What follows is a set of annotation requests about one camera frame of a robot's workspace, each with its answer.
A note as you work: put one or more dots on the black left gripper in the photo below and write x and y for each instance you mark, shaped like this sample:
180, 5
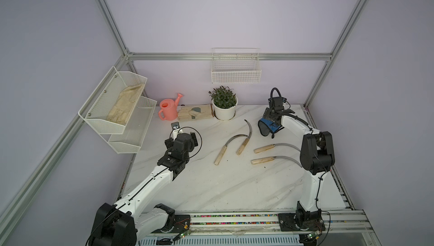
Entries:
169, 144

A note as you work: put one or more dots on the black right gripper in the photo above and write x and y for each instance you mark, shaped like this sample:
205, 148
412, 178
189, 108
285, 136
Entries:
267, 114

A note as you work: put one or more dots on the blue fluffy rag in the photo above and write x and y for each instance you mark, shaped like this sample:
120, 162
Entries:
267, 127

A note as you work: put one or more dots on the sickle with wooden handle middle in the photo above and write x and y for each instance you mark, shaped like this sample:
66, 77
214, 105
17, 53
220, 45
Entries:
269, 159

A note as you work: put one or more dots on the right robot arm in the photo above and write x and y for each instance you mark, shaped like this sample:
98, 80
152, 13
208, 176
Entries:
316, 158

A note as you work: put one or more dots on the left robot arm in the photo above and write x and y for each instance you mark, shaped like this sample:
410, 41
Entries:
124, 223

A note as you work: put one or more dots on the beige work glove on table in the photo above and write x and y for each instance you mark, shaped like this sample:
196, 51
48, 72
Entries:
194, 112

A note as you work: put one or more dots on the pink watering can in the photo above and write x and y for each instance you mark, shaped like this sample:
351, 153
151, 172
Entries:
168, 108

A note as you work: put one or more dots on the white plant pot with saucer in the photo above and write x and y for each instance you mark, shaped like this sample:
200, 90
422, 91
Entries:
224, 114

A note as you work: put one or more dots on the white mesh lower shelf basket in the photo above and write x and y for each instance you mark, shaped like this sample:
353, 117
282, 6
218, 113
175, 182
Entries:
131, 140

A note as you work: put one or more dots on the white mesh shelf basket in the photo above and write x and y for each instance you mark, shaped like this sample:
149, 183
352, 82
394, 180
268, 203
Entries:
96, 109
131, 140

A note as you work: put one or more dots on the green potted plant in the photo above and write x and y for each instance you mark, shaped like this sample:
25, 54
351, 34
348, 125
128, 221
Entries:
223, 97

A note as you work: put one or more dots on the white mesh upper shelf basket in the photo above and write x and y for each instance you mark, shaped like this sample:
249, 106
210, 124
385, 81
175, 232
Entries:
96, 109

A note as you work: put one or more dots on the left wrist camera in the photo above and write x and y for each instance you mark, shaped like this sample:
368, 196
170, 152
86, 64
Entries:
175, 126

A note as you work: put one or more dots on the white wire wall basket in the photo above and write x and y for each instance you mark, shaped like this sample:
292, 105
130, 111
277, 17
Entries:
235, 66

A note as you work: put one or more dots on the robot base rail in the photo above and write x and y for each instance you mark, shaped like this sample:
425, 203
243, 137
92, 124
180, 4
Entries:
336, 228

